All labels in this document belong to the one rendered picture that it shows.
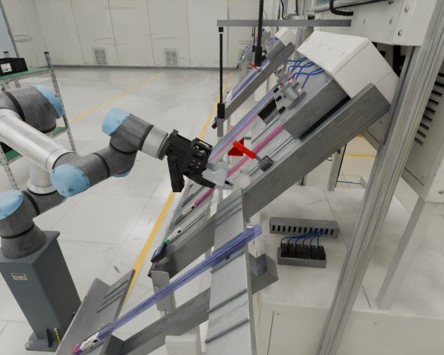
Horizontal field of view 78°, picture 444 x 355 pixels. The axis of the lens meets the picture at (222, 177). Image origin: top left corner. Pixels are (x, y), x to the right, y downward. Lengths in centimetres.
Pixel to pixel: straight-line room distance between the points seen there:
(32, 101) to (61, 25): 1017
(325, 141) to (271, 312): 56
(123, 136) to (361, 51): 54
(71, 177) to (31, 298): 88
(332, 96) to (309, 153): 12
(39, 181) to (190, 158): 71
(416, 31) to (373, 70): 9
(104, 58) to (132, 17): 164
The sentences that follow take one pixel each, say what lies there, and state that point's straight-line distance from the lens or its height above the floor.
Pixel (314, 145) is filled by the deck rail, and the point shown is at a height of 112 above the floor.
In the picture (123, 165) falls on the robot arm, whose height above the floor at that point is 101.
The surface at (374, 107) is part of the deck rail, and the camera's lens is 60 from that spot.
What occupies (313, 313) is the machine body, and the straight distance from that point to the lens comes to 96.
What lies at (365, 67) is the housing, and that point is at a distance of 60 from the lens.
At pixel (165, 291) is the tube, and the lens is 54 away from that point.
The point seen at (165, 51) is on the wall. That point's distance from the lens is 979.
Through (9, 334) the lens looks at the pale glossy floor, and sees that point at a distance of 189.
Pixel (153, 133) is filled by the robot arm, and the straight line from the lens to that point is 71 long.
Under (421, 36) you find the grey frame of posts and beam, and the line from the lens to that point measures 56.
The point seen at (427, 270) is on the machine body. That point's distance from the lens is 119.
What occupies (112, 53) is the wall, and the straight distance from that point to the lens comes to 1046.
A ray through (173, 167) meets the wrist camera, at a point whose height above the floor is 101.
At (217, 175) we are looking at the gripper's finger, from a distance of 71.
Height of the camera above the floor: 134
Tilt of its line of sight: 29 degrees down
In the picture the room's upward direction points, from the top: straight up
